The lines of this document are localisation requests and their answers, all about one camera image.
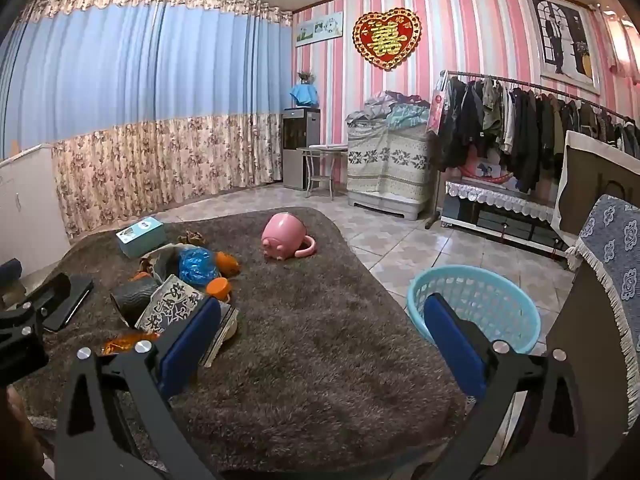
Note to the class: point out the pink mug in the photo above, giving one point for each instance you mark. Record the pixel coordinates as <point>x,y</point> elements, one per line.
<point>282,234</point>

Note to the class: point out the pile of folded clothes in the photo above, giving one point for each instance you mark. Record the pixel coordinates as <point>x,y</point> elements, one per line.
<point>387,107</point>

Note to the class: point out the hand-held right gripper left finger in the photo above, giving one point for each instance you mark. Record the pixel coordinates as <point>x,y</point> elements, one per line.
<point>190,347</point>

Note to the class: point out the orange peel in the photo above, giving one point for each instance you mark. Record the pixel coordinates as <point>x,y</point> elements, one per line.
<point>227,264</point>

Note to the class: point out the framed black white picture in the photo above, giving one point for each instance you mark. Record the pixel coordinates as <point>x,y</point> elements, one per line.
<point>562,40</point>

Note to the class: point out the white side cabinet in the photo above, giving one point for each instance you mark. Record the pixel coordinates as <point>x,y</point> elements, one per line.
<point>25,210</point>

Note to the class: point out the white black printed packet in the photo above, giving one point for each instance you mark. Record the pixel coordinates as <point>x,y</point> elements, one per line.
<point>170,305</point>

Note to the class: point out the brown shaggy rug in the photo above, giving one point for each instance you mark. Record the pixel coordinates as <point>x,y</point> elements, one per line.
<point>320,360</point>

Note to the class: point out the blue plastic bag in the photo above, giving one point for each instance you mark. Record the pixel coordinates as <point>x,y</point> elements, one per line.
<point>197,266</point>

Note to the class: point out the low cabinet with lace cloth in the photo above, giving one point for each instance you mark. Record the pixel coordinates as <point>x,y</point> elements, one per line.
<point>500,212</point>

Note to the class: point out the brown crumpled paper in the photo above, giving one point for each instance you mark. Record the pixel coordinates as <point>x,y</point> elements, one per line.
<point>192,238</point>

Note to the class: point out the brown board with white cover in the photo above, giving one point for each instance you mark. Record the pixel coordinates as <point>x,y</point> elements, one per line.
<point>595,185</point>

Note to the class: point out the blue floral curtain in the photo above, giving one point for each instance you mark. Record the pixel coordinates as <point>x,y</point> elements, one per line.
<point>150,100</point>

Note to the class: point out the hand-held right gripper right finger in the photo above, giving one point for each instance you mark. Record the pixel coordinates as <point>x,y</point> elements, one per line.
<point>452,350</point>

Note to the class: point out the rack of hanging clothes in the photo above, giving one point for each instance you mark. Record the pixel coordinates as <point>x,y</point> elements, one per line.
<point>525,125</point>

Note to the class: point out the orange foil wrapper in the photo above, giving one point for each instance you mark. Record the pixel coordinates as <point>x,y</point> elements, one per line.
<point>122,344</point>

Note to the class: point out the cabinet with patterned cloth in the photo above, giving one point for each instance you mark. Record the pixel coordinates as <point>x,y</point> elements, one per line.
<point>387,170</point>

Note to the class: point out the pink hanging bag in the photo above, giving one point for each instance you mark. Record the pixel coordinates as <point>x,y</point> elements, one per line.
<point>436,110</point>

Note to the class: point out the small potted plant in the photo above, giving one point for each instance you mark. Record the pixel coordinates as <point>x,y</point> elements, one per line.
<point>306,78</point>

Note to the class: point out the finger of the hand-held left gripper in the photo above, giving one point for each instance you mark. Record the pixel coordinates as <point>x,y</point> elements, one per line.
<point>70,305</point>
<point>47,292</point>

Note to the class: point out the dark grey cup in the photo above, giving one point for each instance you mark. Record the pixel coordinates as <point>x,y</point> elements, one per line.
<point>131,300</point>

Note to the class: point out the small round metal table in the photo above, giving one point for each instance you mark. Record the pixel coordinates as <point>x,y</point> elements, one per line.
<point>325,160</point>

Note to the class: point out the light blue plastic basket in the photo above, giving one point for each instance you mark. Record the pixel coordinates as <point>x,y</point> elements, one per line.
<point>500,305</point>

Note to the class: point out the red heart wall decoration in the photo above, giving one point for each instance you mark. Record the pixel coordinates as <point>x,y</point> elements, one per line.
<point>386,35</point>

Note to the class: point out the grey water dispenser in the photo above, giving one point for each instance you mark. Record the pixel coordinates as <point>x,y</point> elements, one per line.
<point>300,150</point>

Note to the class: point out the landscape wall poster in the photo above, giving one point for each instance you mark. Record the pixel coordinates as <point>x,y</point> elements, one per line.
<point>319,29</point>

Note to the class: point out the teal tissue box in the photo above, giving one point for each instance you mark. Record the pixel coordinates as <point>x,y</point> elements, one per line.
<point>141,237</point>

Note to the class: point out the blue patterned fringed cloth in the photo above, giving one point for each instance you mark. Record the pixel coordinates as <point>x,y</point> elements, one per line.
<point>612,245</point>

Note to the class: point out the blue cloth bottle cover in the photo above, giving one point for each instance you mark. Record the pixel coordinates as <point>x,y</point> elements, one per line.
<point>305,95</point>

